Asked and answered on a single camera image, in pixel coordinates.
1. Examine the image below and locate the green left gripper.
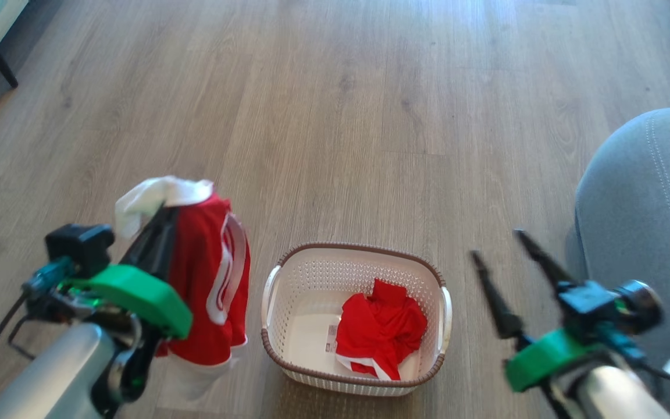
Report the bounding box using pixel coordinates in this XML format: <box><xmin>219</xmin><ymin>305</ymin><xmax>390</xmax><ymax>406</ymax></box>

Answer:
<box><xmin>24</xmin><ymin>204</ymin><xmax>193</xmax><ymax>341</ymax></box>

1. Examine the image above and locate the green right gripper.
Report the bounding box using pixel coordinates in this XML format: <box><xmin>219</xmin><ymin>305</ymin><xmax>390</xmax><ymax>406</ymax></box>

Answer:
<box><xmin>471</xmin><ymin>229</ymin><xmax>664</xmax><ymax>393</ymax></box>

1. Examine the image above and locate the red shorts white waistband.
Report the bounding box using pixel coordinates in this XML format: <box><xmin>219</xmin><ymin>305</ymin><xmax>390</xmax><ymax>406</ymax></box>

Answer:
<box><xmin>115</xmin><ymin>176</ymin><xmax>251</xmax><ymax>402</ymax></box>

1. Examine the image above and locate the red shirt white trim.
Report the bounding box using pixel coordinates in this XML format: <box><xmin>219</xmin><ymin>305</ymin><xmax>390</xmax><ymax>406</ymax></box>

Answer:
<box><xmin>335</xmin><ymin>278</ymin><xmax>429</xmax><ymax>381</ymax></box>

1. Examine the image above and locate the grey fabric sofa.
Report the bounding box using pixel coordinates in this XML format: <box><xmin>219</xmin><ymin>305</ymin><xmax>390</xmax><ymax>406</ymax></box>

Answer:
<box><xmin>575</xmin><ymin>106</ymin><xmax>670</xmax><ymax>419</ymax></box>

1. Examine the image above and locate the white laundry basket brown rim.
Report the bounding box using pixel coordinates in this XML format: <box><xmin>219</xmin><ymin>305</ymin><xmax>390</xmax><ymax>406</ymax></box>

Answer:
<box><xmin>261</xmin><ymin>242</ymin><xmax>453</xmax><ymax>397</ymax></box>

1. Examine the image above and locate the teal left cable plug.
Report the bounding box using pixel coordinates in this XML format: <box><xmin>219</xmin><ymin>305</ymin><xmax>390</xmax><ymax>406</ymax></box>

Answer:
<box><xmin>23</xmin><ymin>259</ymin><xmax>74</xmax><ymax>297</ymax></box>

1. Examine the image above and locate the teal cable plug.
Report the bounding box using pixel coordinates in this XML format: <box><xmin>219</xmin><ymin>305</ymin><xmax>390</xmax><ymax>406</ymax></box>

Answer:
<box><xmin>23</xmin><ymin>259</ymin><xmax>74</xmax><ymax>297</ymax></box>
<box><xmin>600</xmin><ymin>326</ymin><xmax>647</xmax><ymax>361</ymax></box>

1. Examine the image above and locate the teal right cable plug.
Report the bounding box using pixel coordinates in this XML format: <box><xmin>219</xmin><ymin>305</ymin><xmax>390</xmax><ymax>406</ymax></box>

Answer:
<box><xmin>600</xmin><ymin>326</ymin><xmax>647</xmax><ymax>361</ymax></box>

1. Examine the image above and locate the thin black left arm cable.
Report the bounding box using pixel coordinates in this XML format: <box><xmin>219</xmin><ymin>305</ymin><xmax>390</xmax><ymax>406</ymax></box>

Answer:
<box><xmin>0</xmin><ymin>291</ymin><xmax>39</xmax><ymax>364</ymax></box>

